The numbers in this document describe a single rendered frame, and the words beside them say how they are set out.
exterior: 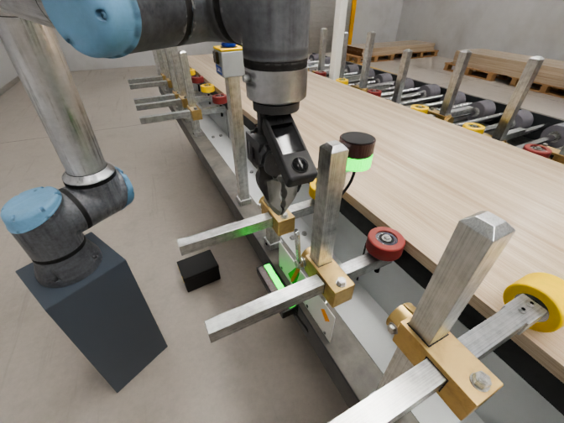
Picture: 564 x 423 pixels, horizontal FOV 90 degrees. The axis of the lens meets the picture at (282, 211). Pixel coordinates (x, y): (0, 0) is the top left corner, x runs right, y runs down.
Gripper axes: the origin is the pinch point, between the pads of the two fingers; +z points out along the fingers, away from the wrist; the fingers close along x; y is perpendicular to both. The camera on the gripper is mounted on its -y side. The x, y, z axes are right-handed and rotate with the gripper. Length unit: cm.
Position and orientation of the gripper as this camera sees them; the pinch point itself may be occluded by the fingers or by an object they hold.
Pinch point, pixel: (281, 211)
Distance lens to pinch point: 53.5
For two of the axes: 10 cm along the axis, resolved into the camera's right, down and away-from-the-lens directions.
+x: -8.9, 2.7, -3.6
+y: -4.5, -5.4, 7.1
